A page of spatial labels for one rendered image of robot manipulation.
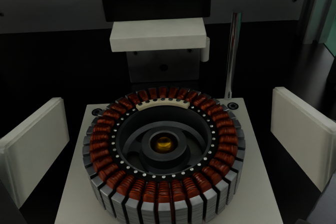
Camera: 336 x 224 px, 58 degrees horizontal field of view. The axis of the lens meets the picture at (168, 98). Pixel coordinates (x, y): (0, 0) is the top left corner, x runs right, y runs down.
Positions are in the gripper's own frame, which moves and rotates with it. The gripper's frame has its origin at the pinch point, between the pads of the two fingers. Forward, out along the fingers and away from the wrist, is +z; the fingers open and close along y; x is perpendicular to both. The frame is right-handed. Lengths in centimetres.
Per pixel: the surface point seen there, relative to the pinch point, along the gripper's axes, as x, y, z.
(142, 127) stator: -2.7, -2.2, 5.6
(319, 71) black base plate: -1.2, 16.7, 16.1
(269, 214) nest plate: -6.9, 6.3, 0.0
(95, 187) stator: -4.0, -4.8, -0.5
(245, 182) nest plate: -5.9, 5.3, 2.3
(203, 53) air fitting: 1.6, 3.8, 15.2
